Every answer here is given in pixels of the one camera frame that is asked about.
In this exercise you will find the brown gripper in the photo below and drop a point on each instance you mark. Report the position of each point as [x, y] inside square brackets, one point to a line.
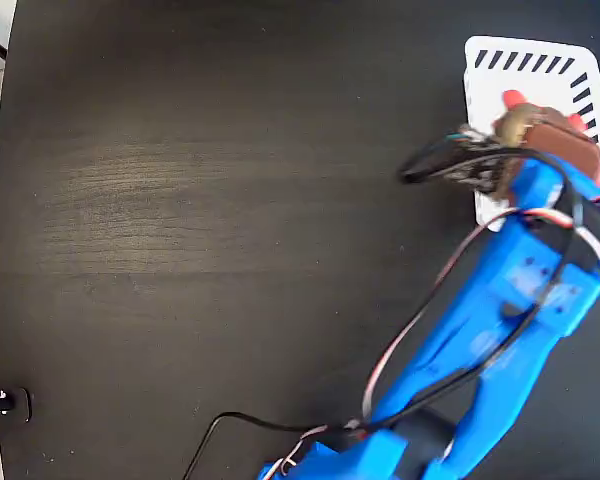
[562, 141]

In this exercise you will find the bare camera circuit board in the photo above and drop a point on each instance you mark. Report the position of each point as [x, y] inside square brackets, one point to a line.
[480, 172]

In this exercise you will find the white tray with black stripes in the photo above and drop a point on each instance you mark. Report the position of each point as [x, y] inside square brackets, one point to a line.
[530, 82]

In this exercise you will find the red turtle toy gold shell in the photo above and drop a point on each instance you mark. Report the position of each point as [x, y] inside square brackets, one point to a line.
[512, 125]

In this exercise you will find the black table clamp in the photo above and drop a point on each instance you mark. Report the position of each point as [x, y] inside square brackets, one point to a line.
[10, 402]

